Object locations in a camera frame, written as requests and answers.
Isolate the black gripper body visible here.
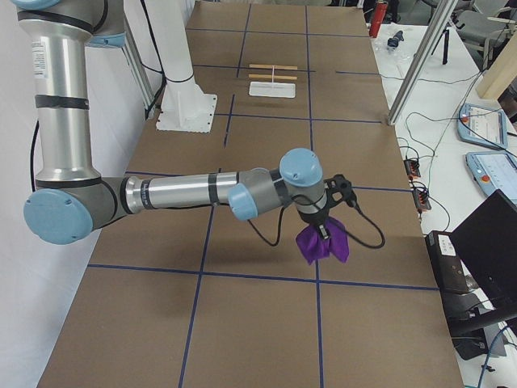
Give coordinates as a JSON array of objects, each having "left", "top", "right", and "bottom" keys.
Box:
[{"left": 296, "top": 204, "right": 330, "bottom": 230}]

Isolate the purple towel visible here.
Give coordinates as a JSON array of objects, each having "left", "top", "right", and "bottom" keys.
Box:
[{"left": 296, "top": 217, "right": 350, "bottom": 265}]

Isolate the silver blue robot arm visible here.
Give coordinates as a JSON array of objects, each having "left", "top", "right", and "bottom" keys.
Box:
[{"left": 15, "top": 1, "right": 333, "bottom": 245}]

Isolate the white rack with wooden bars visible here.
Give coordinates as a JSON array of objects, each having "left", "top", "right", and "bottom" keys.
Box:
[{"left": 248, "top": 64, "right": 298, "bottom": 99}]

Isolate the orange black connector block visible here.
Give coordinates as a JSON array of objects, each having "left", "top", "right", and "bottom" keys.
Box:
[{"left": 404, "top": 158, "right": 421, "bottom": 180}]

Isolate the black desktop computer box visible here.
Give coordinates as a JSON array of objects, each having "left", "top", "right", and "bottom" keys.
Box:
[{"left": 425, "top": 230, "right": 473, "bottom": 295}]

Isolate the black monitor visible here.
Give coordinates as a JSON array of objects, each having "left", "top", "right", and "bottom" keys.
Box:
[{"left": 449, "top": 189, "right": 516, "bottom": 336}]

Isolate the near blue teach pendant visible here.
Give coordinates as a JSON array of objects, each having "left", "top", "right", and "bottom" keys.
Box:
[{"left": 465, "top": 151, "right": 517, "bottom": 205}]

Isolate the blue teach pendant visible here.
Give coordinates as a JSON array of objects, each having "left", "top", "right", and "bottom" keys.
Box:
[
  {"left": 465, "top": 151, "right": 517, "bottom": 205},
  {"left": 457, "top": 103, "right": 508, "bottom": 150}
]

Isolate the far blue teach pendant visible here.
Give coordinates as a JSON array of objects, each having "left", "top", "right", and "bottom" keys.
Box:
[{"left": 457, "top": 103, "right": 508, "bottom": 150}]

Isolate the dark blue folded umbrella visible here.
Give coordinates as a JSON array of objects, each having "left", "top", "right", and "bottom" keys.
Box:
[{"left": 387, "top": 30, "right": 404, "bottom": 49}]

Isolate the red cylinder bottle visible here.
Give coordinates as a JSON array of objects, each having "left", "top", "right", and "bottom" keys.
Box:
[{"left": 369, "top": 0, "right": 389, "bottom": 38}]

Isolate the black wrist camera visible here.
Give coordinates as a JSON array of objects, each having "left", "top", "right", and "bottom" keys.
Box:
[{"left": 324, "top": 174, "right": 358, "bottom": 209}]

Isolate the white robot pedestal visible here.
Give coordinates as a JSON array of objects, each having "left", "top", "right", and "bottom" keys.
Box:
[{"left": 117, "top": 1, "right": 217, "bottom": 133}]

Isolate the aluminium frame post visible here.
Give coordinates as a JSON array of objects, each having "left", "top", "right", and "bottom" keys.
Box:
[{"left": 387, "top": 0, "right": 456, "bottom": 125}]

